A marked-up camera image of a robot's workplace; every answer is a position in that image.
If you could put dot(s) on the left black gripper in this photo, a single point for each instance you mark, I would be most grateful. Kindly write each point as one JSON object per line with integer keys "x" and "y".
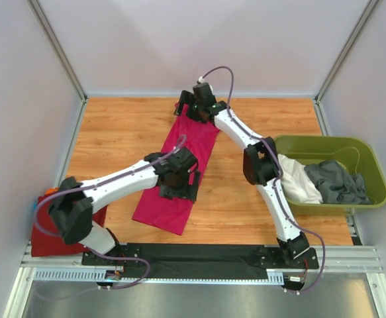
{"x": 188, "y": 191}

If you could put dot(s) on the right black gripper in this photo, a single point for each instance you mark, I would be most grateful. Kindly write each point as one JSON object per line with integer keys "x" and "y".
{"x": 189, "y": 98}

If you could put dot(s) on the pink t-shirt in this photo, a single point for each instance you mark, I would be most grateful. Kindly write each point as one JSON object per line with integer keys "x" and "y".
{"x": 168, "y": 205}

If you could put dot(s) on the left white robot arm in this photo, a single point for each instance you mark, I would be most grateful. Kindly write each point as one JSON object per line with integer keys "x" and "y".
{"x": 75, "y": 203}

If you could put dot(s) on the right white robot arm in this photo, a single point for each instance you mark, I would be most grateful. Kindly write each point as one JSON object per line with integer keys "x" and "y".
{"x": 260, "y": 167}

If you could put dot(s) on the orange folded t-shirt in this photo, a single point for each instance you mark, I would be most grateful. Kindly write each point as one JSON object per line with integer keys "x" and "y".
{"x": 51, "y": 191}

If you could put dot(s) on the white t-shirt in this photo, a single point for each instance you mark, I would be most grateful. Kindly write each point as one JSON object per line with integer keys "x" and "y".
{"x": 297, "y": 186}

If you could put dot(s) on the dark red folded t-shirt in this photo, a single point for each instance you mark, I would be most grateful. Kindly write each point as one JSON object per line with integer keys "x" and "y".
{"x": 44, "y": 245}

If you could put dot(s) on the grey t-shirt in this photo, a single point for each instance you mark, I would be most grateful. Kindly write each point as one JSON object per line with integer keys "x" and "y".
{"x": 336, "y": 185}

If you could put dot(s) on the olive green plastic bin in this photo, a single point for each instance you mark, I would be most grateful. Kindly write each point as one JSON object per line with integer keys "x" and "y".
{"x": 354, "y": 155}

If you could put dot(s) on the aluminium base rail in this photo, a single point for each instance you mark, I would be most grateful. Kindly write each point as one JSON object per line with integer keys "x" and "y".
{"x": 203, "y": 280}

